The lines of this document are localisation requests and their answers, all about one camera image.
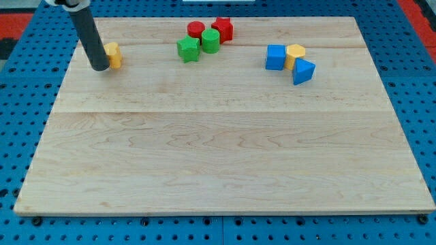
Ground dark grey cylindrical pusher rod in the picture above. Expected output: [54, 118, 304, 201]
[69, 6, 110, 71]

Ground white robot wrist flange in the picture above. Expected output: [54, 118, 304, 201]
[45, 0, 91, 12]

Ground yellow heart block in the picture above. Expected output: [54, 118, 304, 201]
[104, 42, 123, 69]

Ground green star block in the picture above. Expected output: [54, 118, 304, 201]
[176, 35, 200, 63]

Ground red cylinder block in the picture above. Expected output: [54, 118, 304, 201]
[187, 20, 205, 39]

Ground green cylinder block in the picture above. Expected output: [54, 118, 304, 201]
[201, 28, 220, 54]

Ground red star block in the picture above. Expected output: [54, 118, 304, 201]
[211, 17, 234, 44]

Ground light wooden board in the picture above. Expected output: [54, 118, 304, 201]
[14, 17, 435, 216]

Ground blue cube block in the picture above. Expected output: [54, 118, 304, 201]
[265, 44, 286, 71]

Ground yellow hexagon block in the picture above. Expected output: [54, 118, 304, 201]
[284, 44, 306, 70]

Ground blue triangle block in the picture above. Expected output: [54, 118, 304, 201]
[292, 58, 316, 85]

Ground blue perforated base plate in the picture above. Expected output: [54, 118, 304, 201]
[1, 0, 435, 244]

